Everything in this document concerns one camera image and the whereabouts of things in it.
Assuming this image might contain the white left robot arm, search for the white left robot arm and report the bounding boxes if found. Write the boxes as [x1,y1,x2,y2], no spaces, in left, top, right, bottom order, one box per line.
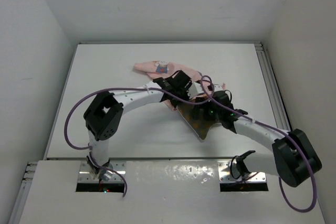
[83,70,193,176]

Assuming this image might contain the white front cover panel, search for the white front cover panel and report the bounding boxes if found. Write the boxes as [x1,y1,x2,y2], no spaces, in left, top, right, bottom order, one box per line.
[20,161,324,223]

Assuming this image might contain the pink cartoon pillowcase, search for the pink cartoon pillowcase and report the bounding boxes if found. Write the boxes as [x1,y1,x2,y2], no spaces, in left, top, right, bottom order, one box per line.
[133,60,227,111]

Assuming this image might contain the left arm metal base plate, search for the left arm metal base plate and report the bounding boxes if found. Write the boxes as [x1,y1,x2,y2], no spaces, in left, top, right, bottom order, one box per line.
[77,162,126,184]

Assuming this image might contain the aluminium table edge rail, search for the aluminium table edge rail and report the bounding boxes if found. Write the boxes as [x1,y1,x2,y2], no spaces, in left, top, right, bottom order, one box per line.
[254,42,292,131]

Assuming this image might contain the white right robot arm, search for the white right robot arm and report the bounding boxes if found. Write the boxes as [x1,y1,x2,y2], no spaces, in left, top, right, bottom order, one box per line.
[190,91,322,187]

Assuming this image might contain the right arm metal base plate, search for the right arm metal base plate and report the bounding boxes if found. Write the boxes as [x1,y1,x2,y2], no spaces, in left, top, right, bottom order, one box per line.
[217,161,268,183]

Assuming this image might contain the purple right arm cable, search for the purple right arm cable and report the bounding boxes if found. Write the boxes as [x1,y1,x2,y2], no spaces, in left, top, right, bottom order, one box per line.
[199,74,318,212]

